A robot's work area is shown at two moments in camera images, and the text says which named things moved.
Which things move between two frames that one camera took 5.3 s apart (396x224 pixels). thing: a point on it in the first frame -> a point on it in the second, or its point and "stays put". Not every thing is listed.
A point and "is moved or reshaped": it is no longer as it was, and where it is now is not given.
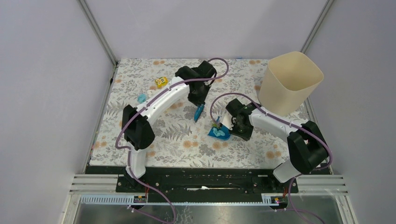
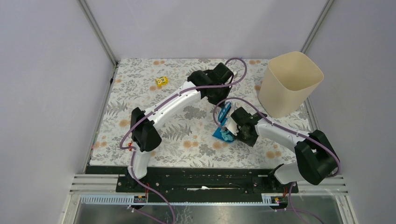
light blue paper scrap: x=218 y=133 -> x=226 y=136
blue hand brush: x=198 y=111 is moved or reshaped
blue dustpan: x=227 y=132 is moved or reshaped
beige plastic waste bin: x=288 y=80 stays put
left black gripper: x=198 y=101 -> x=216 y=101
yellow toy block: x=161 y=81 stays put
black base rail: x=206 y=184 stays put
